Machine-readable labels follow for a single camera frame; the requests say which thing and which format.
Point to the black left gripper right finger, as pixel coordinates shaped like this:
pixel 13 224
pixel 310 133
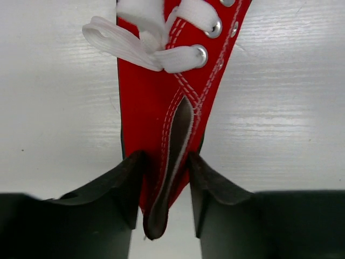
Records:
pixel 231 222

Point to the red sneaker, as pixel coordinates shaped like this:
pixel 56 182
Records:
pixel 171 58

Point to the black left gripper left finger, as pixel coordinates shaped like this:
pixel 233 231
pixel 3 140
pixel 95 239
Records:
pixel 94 221

